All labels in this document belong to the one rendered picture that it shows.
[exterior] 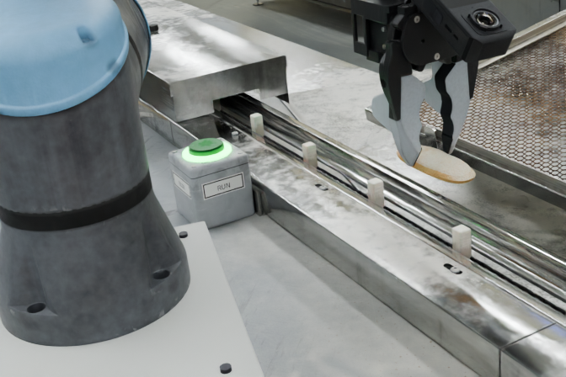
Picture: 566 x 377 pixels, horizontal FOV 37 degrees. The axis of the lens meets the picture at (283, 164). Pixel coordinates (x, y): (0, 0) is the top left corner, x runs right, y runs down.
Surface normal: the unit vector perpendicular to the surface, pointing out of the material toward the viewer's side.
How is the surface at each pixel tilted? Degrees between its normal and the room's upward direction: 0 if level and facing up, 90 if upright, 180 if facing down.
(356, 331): 0
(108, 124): 90
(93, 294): 73
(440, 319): 90
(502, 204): 0
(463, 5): 29
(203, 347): 0
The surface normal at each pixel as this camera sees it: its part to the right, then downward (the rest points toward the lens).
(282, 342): -0.10, -0.92
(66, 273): -0.02, 0.10
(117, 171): 0.76, 0.18
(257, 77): 0.48, 0.29
